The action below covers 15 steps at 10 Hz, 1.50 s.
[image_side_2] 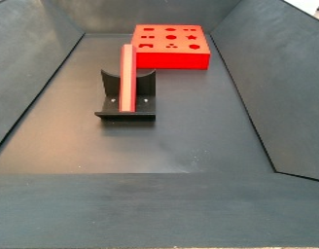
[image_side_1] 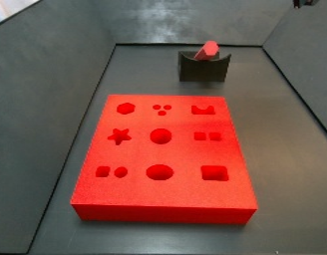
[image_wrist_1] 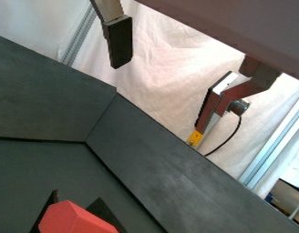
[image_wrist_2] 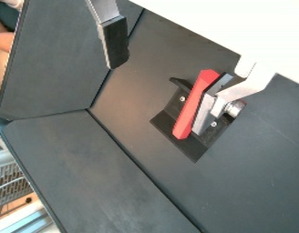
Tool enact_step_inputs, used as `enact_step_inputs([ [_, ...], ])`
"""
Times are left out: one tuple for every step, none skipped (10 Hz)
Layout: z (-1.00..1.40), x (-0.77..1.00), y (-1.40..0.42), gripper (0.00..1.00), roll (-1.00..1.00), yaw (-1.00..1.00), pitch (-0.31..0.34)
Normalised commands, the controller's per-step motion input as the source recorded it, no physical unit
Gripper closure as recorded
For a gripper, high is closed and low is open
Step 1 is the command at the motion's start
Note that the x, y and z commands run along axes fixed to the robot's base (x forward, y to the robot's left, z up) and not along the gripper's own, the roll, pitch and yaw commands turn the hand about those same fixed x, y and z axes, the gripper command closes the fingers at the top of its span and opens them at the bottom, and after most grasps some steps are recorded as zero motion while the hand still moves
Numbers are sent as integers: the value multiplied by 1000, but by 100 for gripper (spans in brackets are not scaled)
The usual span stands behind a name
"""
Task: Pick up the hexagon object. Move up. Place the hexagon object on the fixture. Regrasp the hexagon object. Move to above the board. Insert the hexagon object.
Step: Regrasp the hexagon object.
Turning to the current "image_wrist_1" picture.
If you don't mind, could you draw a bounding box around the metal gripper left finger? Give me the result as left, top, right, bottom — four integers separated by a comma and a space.
89, 0, 132, 69

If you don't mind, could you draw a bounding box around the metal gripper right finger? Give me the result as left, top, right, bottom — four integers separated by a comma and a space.
187, 55, 282, 147

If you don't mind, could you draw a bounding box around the red hexagonal prism bar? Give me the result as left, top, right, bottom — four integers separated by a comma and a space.
38, 200, 119, 233

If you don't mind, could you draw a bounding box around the white backdrop cloth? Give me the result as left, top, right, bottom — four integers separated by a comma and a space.
0, 0, 299, 199

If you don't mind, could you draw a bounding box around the aluminium frame profile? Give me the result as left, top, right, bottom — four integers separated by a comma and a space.
238, 98, 299, 189
57, 4, 97, 66

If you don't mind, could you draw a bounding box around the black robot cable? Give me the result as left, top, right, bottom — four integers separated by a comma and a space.
203, 114, 243, 157

